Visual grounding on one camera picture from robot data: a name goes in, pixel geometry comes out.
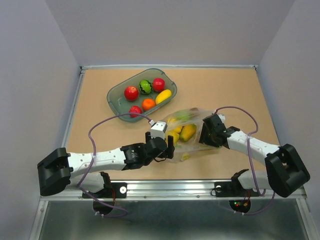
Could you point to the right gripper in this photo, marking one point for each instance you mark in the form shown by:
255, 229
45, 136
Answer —
203, 137

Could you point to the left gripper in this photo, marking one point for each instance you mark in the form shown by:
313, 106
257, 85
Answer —
168, 152

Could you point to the clear plastic bag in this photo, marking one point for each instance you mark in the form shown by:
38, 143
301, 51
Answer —
184, 150

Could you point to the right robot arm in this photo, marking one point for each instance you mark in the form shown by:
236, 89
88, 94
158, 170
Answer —
285, 171

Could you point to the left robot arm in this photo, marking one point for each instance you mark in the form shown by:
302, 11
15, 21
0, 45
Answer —
61, 169

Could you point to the green fruit in bag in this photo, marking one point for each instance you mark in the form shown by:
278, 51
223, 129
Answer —
185, 115

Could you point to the orange toy fruit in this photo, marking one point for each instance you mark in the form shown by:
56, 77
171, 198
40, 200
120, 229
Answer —
147, 104

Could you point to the red toy strawberry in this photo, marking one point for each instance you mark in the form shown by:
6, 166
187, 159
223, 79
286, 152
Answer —
135, 111

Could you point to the yellow toy mango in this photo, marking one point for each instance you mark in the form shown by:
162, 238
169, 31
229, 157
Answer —
163, 95

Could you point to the grey-green plastic basin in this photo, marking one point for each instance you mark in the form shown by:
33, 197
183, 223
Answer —
120, 105

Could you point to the red apple left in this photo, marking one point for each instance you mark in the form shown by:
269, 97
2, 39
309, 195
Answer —
131, 93

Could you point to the red apple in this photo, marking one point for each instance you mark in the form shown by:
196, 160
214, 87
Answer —
158, 84
131, 93

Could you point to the red apple right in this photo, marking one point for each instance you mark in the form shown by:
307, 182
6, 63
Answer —
158, 84

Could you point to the green toy watermelon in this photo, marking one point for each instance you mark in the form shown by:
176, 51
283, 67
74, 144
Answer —
145, 87

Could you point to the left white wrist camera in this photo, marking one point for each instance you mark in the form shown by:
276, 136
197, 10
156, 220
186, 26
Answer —
158, 130

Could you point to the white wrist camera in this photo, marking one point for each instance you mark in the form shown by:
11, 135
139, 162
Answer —
221, 117
158, 130

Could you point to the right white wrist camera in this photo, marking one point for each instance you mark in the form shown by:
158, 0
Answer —
221, 117

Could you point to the aluminium front rail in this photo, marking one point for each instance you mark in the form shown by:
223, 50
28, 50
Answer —
164, 190

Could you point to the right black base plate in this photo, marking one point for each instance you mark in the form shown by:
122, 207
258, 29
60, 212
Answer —
225, 189

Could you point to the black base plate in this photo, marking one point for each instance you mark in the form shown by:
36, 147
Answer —
101, 190
225, 189

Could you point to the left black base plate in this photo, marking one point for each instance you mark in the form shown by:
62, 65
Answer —
101, 190

